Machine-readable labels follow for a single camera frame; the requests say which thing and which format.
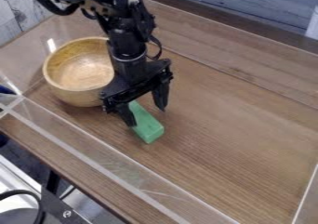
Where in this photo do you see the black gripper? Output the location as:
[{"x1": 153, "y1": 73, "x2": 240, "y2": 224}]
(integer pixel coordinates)
[{"x1": 101, "y1": 49, "x2": 173, "y2": 127}]

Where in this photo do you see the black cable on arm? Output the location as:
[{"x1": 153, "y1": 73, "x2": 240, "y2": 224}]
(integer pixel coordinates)
[{"x1": 147, "y1": 35, "x2": 165, "y2": 61}]

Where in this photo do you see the black floor cable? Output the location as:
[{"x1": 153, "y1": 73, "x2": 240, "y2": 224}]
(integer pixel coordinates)
[{"x1": 0, "y1": 189, "x2": 47, "y2": 224}]

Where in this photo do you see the black metal bracket with screw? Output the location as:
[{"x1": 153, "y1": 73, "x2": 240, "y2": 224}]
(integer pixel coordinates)
[{"x1": 42, "y1": 190, "x2": 93, "y2": 224}]

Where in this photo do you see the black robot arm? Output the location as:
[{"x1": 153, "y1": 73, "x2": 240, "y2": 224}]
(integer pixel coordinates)
[{"x1": 37, "y1": 0, "x2": 173, "y2": 126}]

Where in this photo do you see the green rectangular block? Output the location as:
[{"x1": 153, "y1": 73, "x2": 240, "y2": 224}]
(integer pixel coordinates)
[{"x1": 130, "y1": 101, "x2": 166, "y2": 144}]

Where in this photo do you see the clear acrylic front barrier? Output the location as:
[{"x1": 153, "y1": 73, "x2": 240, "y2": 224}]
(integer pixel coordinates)
[{"x1": 0, "y1": 79, "x2": 238, "y2": 224}]

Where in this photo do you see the brown wooden bowl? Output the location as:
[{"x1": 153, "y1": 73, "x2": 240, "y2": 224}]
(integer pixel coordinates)
[{"x1": 43, "y1": 36, "x2": 115, "y2": 107}]

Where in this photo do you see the black table leg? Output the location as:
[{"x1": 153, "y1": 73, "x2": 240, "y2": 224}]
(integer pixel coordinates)
[{"x1": 46, "y1": 171, "x2": 62, "y2": 194}]

